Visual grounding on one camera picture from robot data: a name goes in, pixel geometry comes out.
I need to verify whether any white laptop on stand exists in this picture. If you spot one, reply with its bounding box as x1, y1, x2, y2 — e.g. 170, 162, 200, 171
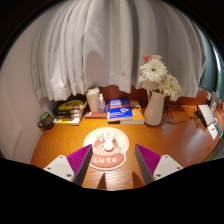
196, 104, 216, 128

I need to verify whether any white ceramic pitcher vase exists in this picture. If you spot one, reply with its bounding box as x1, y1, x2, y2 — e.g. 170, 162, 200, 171
143, 89, 167, 127

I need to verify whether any clear spray bottle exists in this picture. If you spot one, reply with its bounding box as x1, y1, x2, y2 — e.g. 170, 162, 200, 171
97, 93, 107, 115

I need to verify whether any white and yellow book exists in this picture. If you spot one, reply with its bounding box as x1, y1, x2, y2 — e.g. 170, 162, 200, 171
53, 113, 84, 126

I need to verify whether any white pink cartoon mouse pad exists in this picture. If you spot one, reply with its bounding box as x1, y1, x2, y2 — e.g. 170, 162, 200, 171
82, 126, 130, 171

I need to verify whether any white paper sheet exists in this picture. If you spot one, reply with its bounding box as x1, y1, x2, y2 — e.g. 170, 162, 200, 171
207, 123, 219, 141

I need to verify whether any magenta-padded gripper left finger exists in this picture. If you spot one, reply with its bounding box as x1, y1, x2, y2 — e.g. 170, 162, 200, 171
43, 143, 94, 187

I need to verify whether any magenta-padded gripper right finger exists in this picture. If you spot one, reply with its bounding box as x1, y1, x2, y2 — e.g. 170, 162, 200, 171
134, 143, 184, 185

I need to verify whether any black cable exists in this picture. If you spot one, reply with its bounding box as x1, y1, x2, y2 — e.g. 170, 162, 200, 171
163, 104, 198, 125

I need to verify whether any reddish brown flat book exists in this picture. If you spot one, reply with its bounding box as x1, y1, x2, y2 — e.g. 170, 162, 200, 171
83, 110, 109, 120

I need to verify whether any white curtain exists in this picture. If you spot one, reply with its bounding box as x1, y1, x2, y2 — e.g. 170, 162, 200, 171
30, 0, 208, 103

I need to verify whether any yellow and black book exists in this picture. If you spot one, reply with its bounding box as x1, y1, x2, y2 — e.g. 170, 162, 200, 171
55, 96, 88, 113

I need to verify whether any blue book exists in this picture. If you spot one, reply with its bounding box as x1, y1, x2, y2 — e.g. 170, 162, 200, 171
106, 97, 134, 123

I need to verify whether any cream lidded tumbler cup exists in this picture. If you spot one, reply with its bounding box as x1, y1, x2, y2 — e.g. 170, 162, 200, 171
84, 85, 101, 113

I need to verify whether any white flower bouquet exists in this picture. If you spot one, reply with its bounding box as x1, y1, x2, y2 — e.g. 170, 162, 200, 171
137, 53, 183, 103

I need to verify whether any black pen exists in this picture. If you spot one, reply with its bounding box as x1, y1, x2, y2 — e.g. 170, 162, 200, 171
192, 114, 200, 129

